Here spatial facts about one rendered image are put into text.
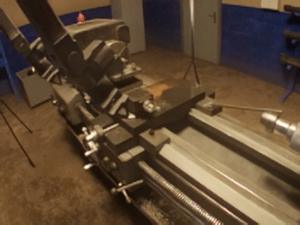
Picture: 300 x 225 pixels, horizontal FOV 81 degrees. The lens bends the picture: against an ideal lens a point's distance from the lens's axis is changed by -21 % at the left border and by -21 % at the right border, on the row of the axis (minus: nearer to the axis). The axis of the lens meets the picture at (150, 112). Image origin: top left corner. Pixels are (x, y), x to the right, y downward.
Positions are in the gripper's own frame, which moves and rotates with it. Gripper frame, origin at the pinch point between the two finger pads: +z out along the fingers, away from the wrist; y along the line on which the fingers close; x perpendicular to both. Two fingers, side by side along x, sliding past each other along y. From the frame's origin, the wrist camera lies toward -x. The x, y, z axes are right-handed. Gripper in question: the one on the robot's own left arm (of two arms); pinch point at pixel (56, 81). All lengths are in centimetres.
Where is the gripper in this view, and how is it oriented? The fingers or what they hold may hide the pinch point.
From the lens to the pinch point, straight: 104.1
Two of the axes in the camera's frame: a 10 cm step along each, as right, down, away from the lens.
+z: 3.9, 5.1, 7.7
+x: -5.4, 8.0, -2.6
